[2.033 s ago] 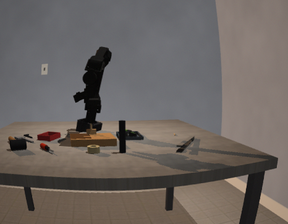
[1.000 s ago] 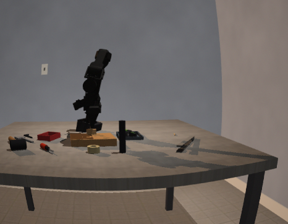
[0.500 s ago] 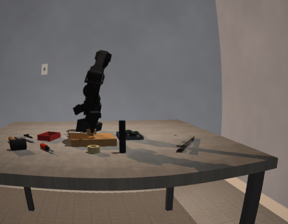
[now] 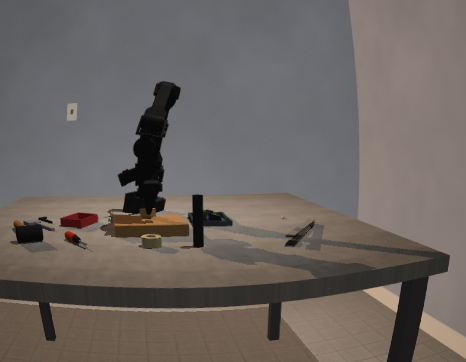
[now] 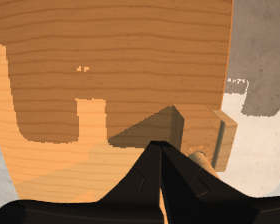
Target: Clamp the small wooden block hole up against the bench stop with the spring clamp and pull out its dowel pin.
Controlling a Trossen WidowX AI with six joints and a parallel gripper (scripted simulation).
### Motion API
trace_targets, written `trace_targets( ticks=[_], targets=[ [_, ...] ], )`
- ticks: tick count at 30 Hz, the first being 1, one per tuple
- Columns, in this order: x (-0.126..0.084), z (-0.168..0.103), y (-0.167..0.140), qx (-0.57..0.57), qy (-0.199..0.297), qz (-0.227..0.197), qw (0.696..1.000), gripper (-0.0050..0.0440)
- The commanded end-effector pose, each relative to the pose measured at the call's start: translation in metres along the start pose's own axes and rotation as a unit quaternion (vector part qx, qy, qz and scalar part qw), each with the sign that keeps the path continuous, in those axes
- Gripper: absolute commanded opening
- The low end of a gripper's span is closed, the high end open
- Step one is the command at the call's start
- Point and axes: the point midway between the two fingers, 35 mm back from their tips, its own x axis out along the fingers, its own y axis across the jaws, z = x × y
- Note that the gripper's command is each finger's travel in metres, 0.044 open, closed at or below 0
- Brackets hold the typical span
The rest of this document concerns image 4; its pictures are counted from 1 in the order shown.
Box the red-handled screwdriver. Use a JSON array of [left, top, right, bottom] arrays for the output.
[[65, 231, 88, 245]]

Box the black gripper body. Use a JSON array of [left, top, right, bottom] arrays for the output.
[[135, 158, 162, 192]]

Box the orange wooden board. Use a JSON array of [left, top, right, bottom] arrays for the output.
[[114, 215, 189, 237]]

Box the black mallet with wooden handle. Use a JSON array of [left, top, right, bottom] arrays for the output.
[[13, 220, 43, 243]]

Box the red open tray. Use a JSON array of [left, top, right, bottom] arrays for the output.
[[60, 213, 98, 228]]

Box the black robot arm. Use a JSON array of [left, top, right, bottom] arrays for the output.
[[118, 81, 181, 186]]

